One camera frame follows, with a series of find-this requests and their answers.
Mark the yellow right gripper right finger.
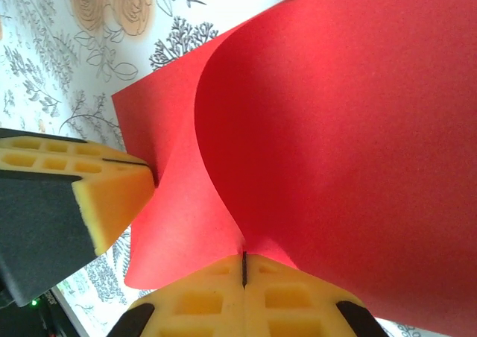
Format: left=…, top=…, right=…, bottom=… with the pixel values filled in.
left=245, top=253, right=385, bottom=337

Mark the red square paper sheet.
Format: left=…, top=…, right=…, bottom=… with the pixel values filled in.
left=111, top=0, right=477, bottom=333

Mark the floral printed table mat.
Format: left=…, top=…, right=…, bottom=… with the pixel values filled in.
left=0, top=0, right=477, bottom=337

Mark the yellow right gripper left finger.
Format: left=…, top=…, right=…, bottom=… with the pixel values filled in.
left=107, top=253, right=246, bottom=337

